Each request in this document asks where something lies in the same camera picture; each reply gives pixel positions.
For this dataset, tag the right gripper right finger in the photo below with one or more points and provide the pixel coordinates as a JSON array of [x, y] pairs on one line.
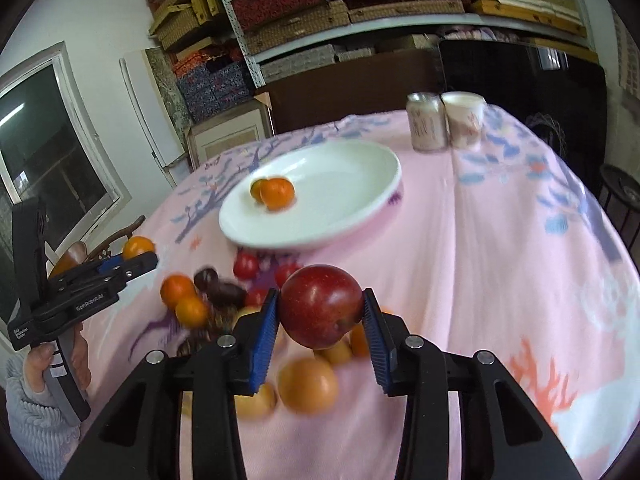
[[503, 435]]

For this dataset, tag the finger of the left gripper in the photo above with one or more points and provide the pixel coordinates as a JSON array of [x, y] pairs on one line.
[[116, 271]]

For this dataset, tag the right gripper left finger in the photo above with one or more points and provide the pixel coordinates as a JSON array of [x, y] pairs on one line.
[[136, 435]]

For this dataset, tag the large orange mandarin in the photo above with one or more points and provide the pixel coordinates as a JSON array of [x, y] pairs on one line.
[[175, 288]]

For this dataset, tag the dark passion fruit top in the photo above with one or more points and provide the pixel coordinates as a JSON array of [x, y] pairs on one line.
[[225, 295]]

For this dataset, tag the red cherry tomato front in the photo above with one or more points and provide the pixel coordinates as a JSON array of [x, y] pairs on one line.
[[246, 266]]

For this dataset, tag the small orange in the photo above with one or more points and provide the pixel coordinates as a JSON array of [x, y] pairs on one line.
[[358, 341]]

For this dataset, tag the yellow peach fruit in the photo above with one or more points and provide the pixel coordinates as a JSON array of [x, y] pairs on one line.
[[308, 386]]

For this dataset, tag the yellow orange tomato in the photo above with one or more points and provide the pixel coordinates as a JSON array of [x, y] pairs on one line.
[[256, 190]]

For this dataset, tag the grey knitted sleeve forearm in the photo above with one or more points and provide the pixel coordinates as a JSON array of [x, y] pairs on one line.
[[37, 425]]

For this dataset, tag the left hand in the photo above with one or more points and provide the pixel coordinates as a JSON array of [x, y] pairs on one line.
[[40, 358]]

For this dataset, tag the wooden armchair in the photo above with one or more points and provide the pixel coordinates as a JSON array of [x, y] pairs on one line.
[[78, 253]]

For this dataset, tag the window left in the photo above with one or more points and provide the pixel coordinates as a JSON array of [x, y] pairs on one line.
[[51, 150]]

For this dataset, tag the framed picture leaning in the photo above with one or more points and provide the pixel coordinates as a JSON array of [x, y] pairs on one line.
[[245, 123]]

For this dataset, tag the white oval plate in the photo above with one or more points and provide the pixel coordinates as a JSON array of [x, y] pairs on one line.
[[338, 186]]

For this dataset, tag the black round stool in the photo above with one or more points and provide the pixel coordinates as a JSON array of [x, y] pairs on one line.
[[621, 202]]

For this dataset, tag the white paper cup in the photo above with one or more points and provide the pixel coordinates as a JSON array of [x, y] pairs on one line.
[[465, 116]]

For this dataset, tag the pink drink can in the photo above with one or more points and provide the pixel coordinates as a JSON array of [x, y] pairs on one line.
[[427, 122]]

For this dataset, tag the white metal shelf unit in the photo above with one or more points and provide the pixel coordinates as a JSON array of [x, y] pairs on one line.
[[268, 30]]

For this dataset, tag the checked curtain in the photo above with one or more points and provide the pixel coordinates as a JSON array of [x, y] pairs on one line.
[[627, 66]]

